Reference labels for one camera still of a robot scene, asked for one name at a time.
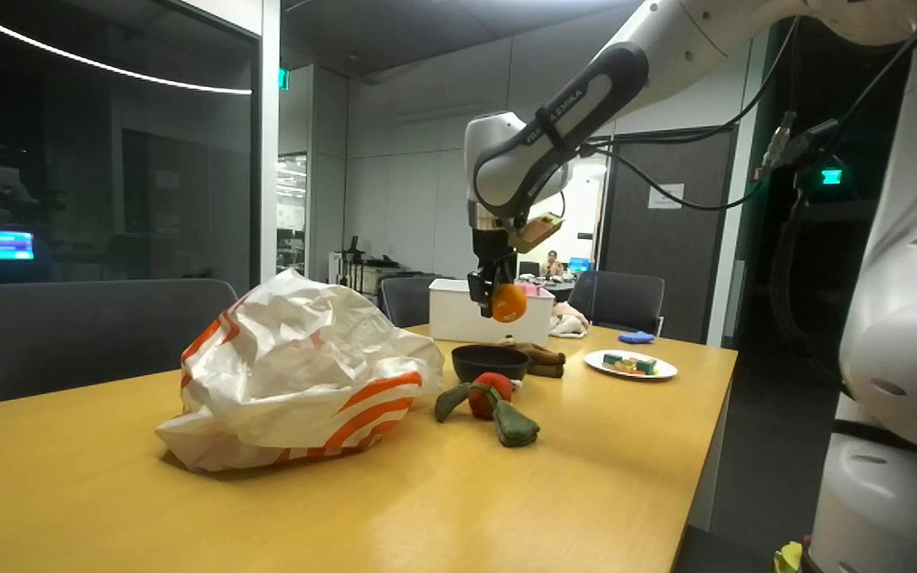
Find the white orange plastic bag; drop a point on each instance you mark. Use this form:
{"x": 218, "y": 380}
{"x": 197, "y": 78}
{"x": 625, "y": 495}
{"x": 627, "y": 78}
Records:
{"x": 288, "y": 370}

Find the red plush toy green leaves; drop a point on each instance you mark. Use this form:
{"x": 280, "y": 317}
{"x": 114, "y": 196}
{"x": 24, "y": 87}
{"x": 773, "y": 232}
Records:
{"x": 494, "y": 407}

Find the white crumpled paper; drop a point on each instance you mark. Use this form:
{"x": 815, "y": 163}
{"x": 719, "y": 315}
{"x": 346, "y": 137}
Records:
{"x": 570, "y": 323}

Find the orange fruit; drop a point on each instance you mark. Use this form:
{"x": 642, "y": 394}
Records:
{"x": 510, "y": 305}

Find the pink cloth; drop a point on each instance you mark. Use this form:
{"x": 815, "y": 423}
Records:
{"x": 528, "y": 288}

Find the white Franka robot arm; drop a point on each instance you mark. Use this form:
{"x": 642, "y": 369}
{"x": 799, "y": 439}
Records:
{"x": 906, "y": 297}

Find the glowing blue monitor screen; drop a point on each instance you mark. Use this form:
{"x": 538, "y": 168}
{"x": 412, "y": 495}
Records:
{"x": 0, "y": 246}

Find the small blue lid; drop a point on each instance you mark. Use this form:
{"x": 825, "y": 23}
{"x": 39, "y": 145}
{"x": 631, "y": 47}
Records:
{"x": 637, "y": 339}

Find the yellow green object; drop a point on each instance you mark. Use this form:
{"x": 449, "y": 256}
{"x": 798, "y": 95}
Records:
{"x": 790, "y": 560}

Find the gray office chair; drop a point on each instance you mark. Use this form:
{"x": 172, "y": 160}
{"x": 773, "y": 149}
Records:
{"x": 77, "y": 335}
{"x": 405, "y": 305}
{"x": 618, "y": 305}

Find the white plate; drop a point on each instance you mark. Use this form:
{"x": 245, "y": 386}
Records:
{"x": 627, "y": 369}

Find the white plastic bin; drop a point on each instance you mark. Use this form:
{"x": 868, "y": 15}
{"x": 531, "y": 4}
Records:
{"x": 454, "y": 319}

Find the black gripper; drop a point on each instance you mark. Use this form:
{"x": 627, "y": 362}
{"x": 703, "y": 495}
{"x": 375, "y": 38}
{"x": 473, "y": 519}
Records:
{"x": 492, "y": 253}

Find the white paper door sign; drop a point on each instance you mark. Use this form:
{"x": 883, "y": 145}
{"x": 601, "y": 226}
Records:
{"x": 667, "y": 199}

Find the toy food pieces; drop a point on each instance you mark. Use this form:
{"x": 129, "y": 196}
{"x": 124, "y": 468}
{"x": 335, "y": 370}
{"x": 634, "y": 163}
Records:
{"x": 627, "y": 364}

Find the brown plush toy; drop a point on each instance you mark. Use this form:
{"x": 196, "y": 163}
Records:
{"x": 544, "y": 362}

